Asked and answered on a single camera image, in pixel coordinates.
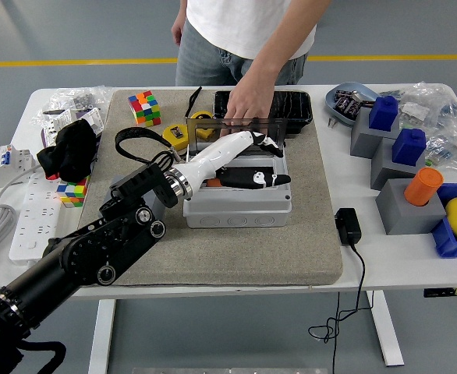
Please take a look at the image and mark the person's left hand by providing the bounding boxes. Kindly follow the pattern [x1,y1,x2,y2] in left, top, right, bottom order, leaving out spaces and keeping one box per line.
[223,72,276,128]

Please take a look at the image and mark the person's right hand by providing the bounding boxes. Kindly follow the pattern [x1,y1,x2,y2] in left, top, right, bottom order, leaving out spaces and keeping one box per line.
[171,14,185,48]

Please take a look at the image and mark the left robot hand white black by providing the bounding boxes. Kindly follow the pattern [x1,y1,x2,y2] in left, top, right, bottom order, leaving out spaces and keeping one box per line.
[175,130,292,196]

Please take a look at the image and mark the smoky transparent box lid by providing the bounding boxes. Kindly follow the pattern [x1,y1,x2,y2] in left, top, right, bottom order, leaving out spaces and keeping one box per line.
[185,116,290,157]

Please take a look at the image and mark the grey electrical junction box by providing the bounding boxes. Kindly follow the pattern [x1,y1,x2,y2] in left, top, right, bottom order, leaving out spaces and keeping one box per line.
[182,146,294,230]

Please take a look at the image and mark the yellow tape measure 5 print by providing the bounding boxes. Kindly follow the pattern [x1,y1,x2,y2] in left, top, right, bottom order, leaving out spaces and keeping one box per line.
[184,86,216,141]

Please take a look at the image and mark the black plastic tray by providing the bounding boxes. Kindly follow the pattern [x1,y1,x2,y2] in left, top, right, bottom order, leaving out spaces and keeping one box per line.
[212,90,314,137]

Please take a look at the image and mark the yellow tape measure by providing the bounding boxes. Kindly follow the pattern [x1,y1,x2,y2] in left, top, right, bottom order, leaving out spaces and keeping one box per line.
[161,123,190,152]

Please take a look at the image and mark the person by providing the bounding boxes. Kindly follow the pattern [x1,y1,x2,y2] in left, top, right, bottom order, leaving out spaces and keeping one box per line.
[171,0,333,87]

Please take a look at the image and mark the grey block with round hole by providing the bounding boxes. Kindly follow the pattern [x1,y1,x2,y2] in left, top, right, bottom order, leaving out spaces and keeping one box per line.
[109,175,168,223]
[375,178,447,236]

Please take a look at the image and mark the colourful puzzle cube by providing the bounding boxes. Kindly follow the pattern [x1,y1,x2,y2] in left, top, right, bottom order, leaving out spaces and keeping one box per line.
[127,90,162,129]
[55,175,91,209]

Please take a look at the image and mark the light blue dish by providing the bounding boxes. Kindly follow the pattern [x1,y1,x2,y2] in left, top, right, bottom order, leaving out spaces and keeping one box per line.
[324,81,380,127]

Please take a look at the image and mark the dark purple packet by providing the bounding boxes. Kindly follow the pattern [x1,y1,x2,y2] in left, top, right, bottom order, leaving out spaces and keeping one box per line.
[332,89,354,114]
[347,97,366,118]

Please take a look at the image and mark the grey-brown fabric mat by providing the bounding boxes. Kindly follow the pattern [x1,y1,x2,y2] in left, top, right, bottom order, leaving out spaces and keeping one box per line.
[68,88,345,288]

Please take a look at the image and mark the clear bag of small parts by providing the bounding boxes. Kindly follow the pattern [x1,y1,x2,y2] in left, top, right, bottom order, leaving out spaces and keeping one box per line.
[31,85,115,125]
[380,81,457,129]
[423,116,457,172]

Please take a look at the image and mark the grey block holder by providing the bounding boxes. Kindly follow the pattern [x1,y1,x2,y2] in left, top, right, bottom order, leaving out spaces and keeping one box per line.
[370,138,427,192]
[349,107,401,160]

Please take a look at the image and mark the blue bottle-shaped block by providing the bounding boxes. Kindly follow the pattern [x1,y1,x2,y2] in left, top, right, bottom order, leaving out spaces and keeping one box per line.
[391,128,427,167]
[369,96,399,132]

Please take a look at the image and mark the black cloth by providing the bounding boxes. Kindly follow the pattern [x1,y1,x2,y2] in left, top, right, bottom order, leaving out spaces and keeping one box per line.
[36,118,99,183]

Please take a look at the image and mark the black power adapter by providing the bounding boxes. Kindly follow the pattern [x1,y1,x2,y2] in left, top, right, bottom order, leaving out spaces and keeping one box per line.
[335,207,363,246]

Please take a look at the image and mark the white and purple carton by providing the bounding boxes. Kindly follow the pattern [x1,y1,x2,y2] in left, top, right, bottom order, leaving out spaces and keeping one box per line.
[40,108,105,148]

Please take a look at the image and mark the white power strip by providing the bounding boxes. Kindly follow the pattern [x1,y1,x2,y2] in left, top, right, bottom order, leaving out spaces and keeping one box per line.
[9,173,64,265]

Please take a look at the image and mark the white circuit breaker blue switches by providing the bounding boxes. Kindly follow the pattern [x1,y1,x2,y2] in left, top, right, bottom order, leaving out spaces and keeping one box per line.
[0,143,34,189]

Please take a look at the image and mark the white table leg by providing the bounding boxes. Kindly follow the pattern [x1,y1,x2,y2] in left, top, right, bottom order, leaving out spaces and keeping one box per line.
[87,298,116,374]
[364,290,405,367]

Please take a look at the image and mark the blue plastic bin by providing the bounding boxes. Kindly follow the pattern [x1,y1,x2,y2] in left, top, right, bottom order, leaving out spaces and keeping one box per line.
[430,182,457,259]

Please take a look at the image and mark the black table control panel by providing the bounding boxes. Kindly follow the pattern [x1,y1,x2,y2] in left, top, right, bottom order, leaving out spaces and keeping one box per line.
[423,287,457,299]

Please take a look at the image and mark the black adapter cord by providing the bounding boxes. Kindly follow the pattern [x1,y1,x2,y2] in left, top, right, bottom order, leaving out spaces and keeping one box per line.
[308,241,374,374]

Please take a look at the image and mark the white power strip cord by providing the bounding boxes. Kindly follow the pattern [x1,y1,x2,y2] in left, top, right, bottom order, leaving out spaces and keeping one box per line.
[0,165,42,289]

